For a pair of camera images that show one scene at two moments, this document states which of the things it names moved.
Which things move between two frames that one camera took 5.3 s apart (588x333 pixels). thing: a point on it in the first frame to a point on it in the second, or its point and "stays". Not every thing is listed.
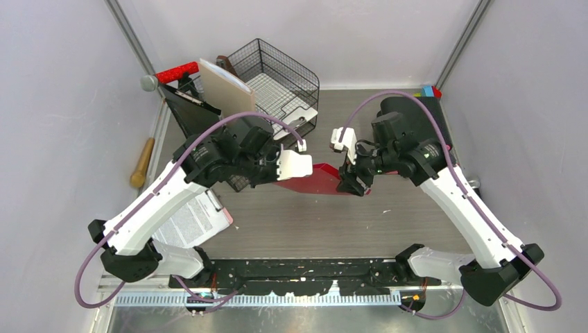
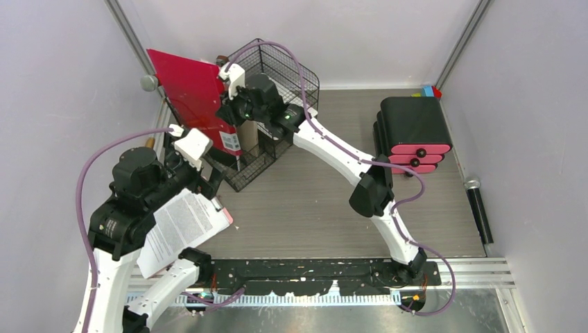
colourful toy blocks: [428, 91] stays
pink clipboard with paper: [202, 217] stays
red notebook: [324, 180] to [193, 89]
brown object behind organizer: [223, 62] stays
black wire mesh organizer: [286, 95] stays
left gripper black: [272, 177] to [210, 186]
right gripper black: [348, 184] to [226, 111]
